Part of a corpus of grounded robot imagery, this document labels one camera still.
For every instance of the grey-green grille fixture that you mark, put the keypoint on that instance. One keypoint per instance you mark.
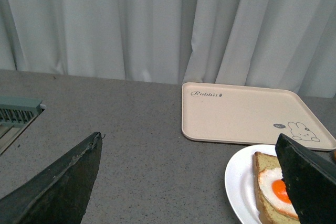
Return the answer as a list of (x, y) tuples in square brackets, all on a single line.
[(17, 113)]

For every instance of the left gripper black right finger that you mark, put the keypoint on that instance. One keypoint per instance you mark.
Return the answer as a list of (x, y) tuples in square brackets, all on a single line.
[(309, 180)]

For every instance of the bottom bread slice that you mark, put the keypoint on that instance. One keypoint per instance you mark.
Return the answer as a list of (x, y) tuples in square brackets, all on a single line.
[(267, 213)]

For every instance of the white round plate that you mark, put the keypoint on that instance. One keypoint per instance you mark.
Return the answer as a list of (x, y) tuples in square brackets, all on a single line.
[(239, 182)]

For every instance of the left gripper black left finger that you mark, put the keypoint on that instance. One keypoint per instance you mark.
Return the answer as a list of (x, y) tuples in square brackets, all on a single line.
[(60, 193)]

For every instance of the fried egg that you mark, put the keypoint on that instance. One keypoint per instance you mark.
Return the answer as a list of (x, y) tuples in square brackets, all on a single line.
[(273, 188)]

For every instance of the beige rabbit tray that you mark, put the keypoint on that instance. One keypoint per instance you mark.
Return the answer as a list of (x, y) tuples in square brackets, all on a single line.
[(249, 115)]

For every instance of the white curtain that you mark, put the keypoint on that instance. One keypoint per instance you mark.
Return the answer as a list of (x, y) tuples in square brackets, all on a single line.
[(282, 44)]

